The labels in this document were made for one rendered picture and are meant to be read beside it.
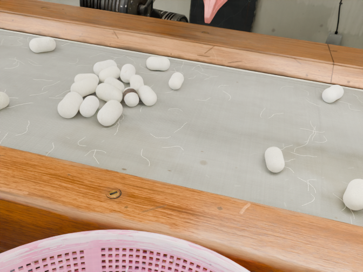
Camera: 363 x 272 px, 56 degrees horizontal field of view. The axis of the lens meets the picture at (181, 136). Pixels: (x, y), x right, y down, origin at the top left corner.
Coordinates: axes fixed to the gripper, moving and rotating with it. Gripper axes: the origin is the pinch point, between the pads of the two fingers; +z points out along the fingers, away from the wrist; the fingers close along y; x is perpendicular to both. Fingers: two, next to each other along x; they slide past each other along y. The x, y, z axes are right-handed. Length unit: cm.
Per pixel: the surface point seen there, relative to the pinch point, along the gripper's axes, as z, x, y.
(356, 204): 22.4, -8.9, 17.4
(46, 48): 6.4, 4.7, -23.9
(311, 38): -108, 169, 47
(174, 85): 10.1, 1.4, -2.6
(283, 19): -115, 162, 26
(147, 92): 13.0, -2.0, -4.9
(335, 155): 16.7, -2.6, 17.2
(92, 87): 13.6, -1.8, -11.9
